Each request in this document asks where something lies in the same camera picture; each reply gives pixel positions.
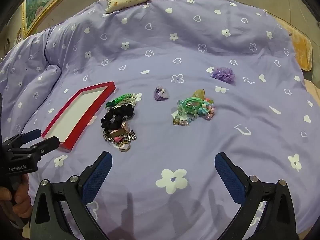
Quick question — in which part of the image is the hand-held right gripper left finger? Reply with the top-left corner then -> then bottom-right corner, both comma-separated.
30,151 -> 113,240

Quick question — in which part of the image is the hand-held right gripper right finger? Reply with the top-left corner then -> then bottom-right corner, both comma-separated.
214,152 -> 298,240

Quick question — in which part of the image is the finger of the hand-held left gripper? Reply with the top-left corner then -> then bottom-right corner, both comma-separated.
7,136 -> 61,162
2,129 -> 42,147

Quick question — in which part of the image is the red shallow box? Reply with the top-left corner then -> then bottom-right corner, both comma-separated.
41,81 -> 116,152

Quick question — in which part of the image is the black scrunchie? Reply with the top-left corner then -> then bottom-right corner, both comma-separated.
101,104 -> 135,131

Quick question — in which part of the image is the green plush hair tie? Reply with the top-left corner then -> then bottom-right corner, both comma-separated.
105,94 -> 130,108

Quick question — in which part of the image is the yellow hair claw clip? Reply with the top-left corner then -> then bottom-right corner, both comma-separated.
192,89 -> 207,100

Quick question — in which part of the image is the purple bow hair clip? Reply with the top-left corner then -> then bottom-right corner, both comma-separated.
153,85 -> 171,102

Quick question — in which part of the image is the person's left hand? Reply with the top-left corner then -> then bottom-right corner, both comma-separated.
0,174 -> 34,227

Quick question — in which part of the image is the white pearl scrunchie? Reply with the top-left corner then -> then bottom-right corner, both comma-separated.
115,93 -> 142,108

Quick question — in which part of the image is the purple ruffled scrunchie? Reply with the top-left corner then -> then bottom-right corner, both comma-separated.
210,67 -> 236,85

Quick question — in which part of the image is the gold framed picture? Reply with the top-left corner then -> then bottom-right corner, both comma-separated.
22,0 -> 80,37

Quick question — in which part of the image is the purple floral blanket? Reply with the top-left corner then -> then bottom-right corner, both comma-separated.
0,0 -> 315,240

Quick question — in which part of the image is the orange mat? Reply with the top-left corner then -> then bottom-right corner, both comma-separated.
276,22 -> 313,72

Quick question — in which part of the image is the silver chain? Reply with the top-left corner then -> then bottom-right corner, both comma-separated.
103,129 -> 137,145

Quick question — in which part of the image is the colourful bead bracelet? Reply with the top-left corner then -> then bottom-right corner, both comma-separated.
172,100 -> 200,126

